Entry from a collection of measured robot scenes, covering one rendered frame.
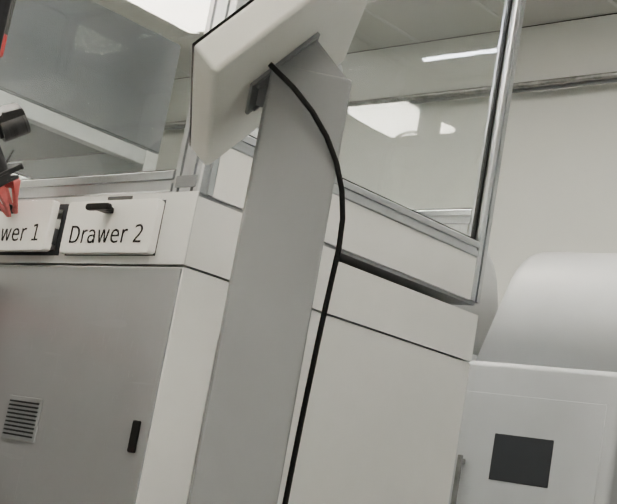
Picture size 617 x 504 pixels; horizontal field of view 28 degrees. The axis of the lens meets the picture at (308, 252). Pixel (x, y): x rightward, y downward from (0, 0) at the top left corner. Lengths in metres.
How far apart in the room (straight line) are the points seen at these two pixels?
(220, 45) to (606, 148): 4.24
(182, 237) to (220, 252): 0.09
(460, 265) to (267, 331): 1.32
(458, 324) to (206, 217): 0.84
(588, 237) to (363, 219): 3.02
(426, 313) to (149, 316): 0.77
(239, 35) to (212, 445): 0.55
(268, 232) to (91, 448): 0.83
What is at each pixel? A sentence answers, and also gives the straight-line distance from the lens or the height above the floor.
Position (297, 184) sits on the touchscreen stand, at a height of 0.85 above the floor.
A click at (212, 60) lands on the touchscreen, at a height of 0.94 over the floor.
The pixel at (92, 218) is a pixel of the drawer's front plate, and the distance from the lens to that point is 2.60.
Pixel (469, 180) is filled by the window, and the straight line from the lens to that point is 3.08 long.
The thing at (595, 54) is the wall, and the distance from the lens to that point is 6.00.
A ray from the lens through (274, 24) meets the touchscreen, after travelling 1.67.
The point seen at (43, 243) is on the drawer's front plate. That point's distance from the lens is 2.68.
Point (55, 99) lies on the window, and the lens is 2.91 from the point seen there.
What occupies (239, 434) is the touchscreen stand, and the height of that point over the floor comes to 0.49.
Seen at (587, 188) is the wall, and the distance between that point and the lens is 5.76.
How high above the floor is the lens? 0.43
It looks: 11 degrees up
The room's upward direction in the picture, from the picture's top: 10 degrees clockwise
